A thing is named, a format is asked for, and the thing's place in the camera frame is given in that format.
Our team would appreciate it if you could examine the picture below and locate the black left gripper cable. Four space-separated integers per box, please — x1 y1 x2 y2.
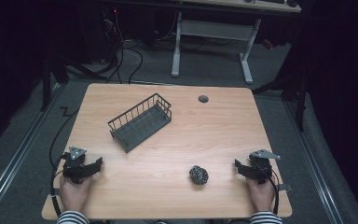
48 106 80 218

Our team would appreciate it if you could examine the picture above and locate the white-framed desk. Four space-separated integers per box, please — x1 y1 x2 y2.
170 0 303 85

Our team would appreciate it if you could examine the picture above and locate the person's left hand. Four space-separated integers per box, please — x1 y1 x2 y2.
59 175 91 215

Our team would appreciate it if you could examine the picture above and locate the metal floor rail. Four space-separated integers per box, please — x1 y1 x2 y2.
282 98 345 224
0 83 63 220

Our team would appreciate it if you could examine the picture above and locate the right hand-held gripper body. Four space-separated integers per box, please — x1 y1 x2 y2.
248 148 282 185

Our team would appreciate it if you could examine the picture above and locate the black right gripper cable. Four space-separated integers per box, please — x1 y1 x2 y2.
260 163 282 217

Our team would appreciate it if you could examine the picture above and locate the dark grey wire basket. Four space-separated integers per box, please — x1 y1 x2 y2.
107 92 172 154

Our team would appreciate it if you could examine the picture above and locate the black metal stand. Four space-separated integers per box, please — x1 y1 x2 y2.
252 60 310 133
39 51 107 113

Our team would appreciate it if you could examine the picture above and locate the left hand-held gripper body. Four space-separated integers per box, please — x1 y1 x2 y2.
62 145 91 185

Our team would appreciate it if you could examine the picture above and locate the small red object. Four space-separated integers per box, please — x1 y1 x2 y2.
261 38 275 50

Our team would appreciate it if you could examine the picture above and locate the black and white ball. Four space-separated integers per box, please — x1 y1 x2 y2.
188 164 210 186

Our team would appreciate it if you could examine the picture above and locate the bundle of black floor cables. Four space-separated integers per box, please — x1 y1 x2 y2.
103 17 145 85

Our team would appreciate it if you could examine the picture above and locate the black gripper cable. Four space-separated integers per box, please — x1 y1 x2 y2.
48 106 80 218
260 163 282 217

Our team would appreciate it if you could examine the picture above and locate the person's right hand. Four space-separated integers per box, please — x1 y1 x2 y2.
246 178 276 214

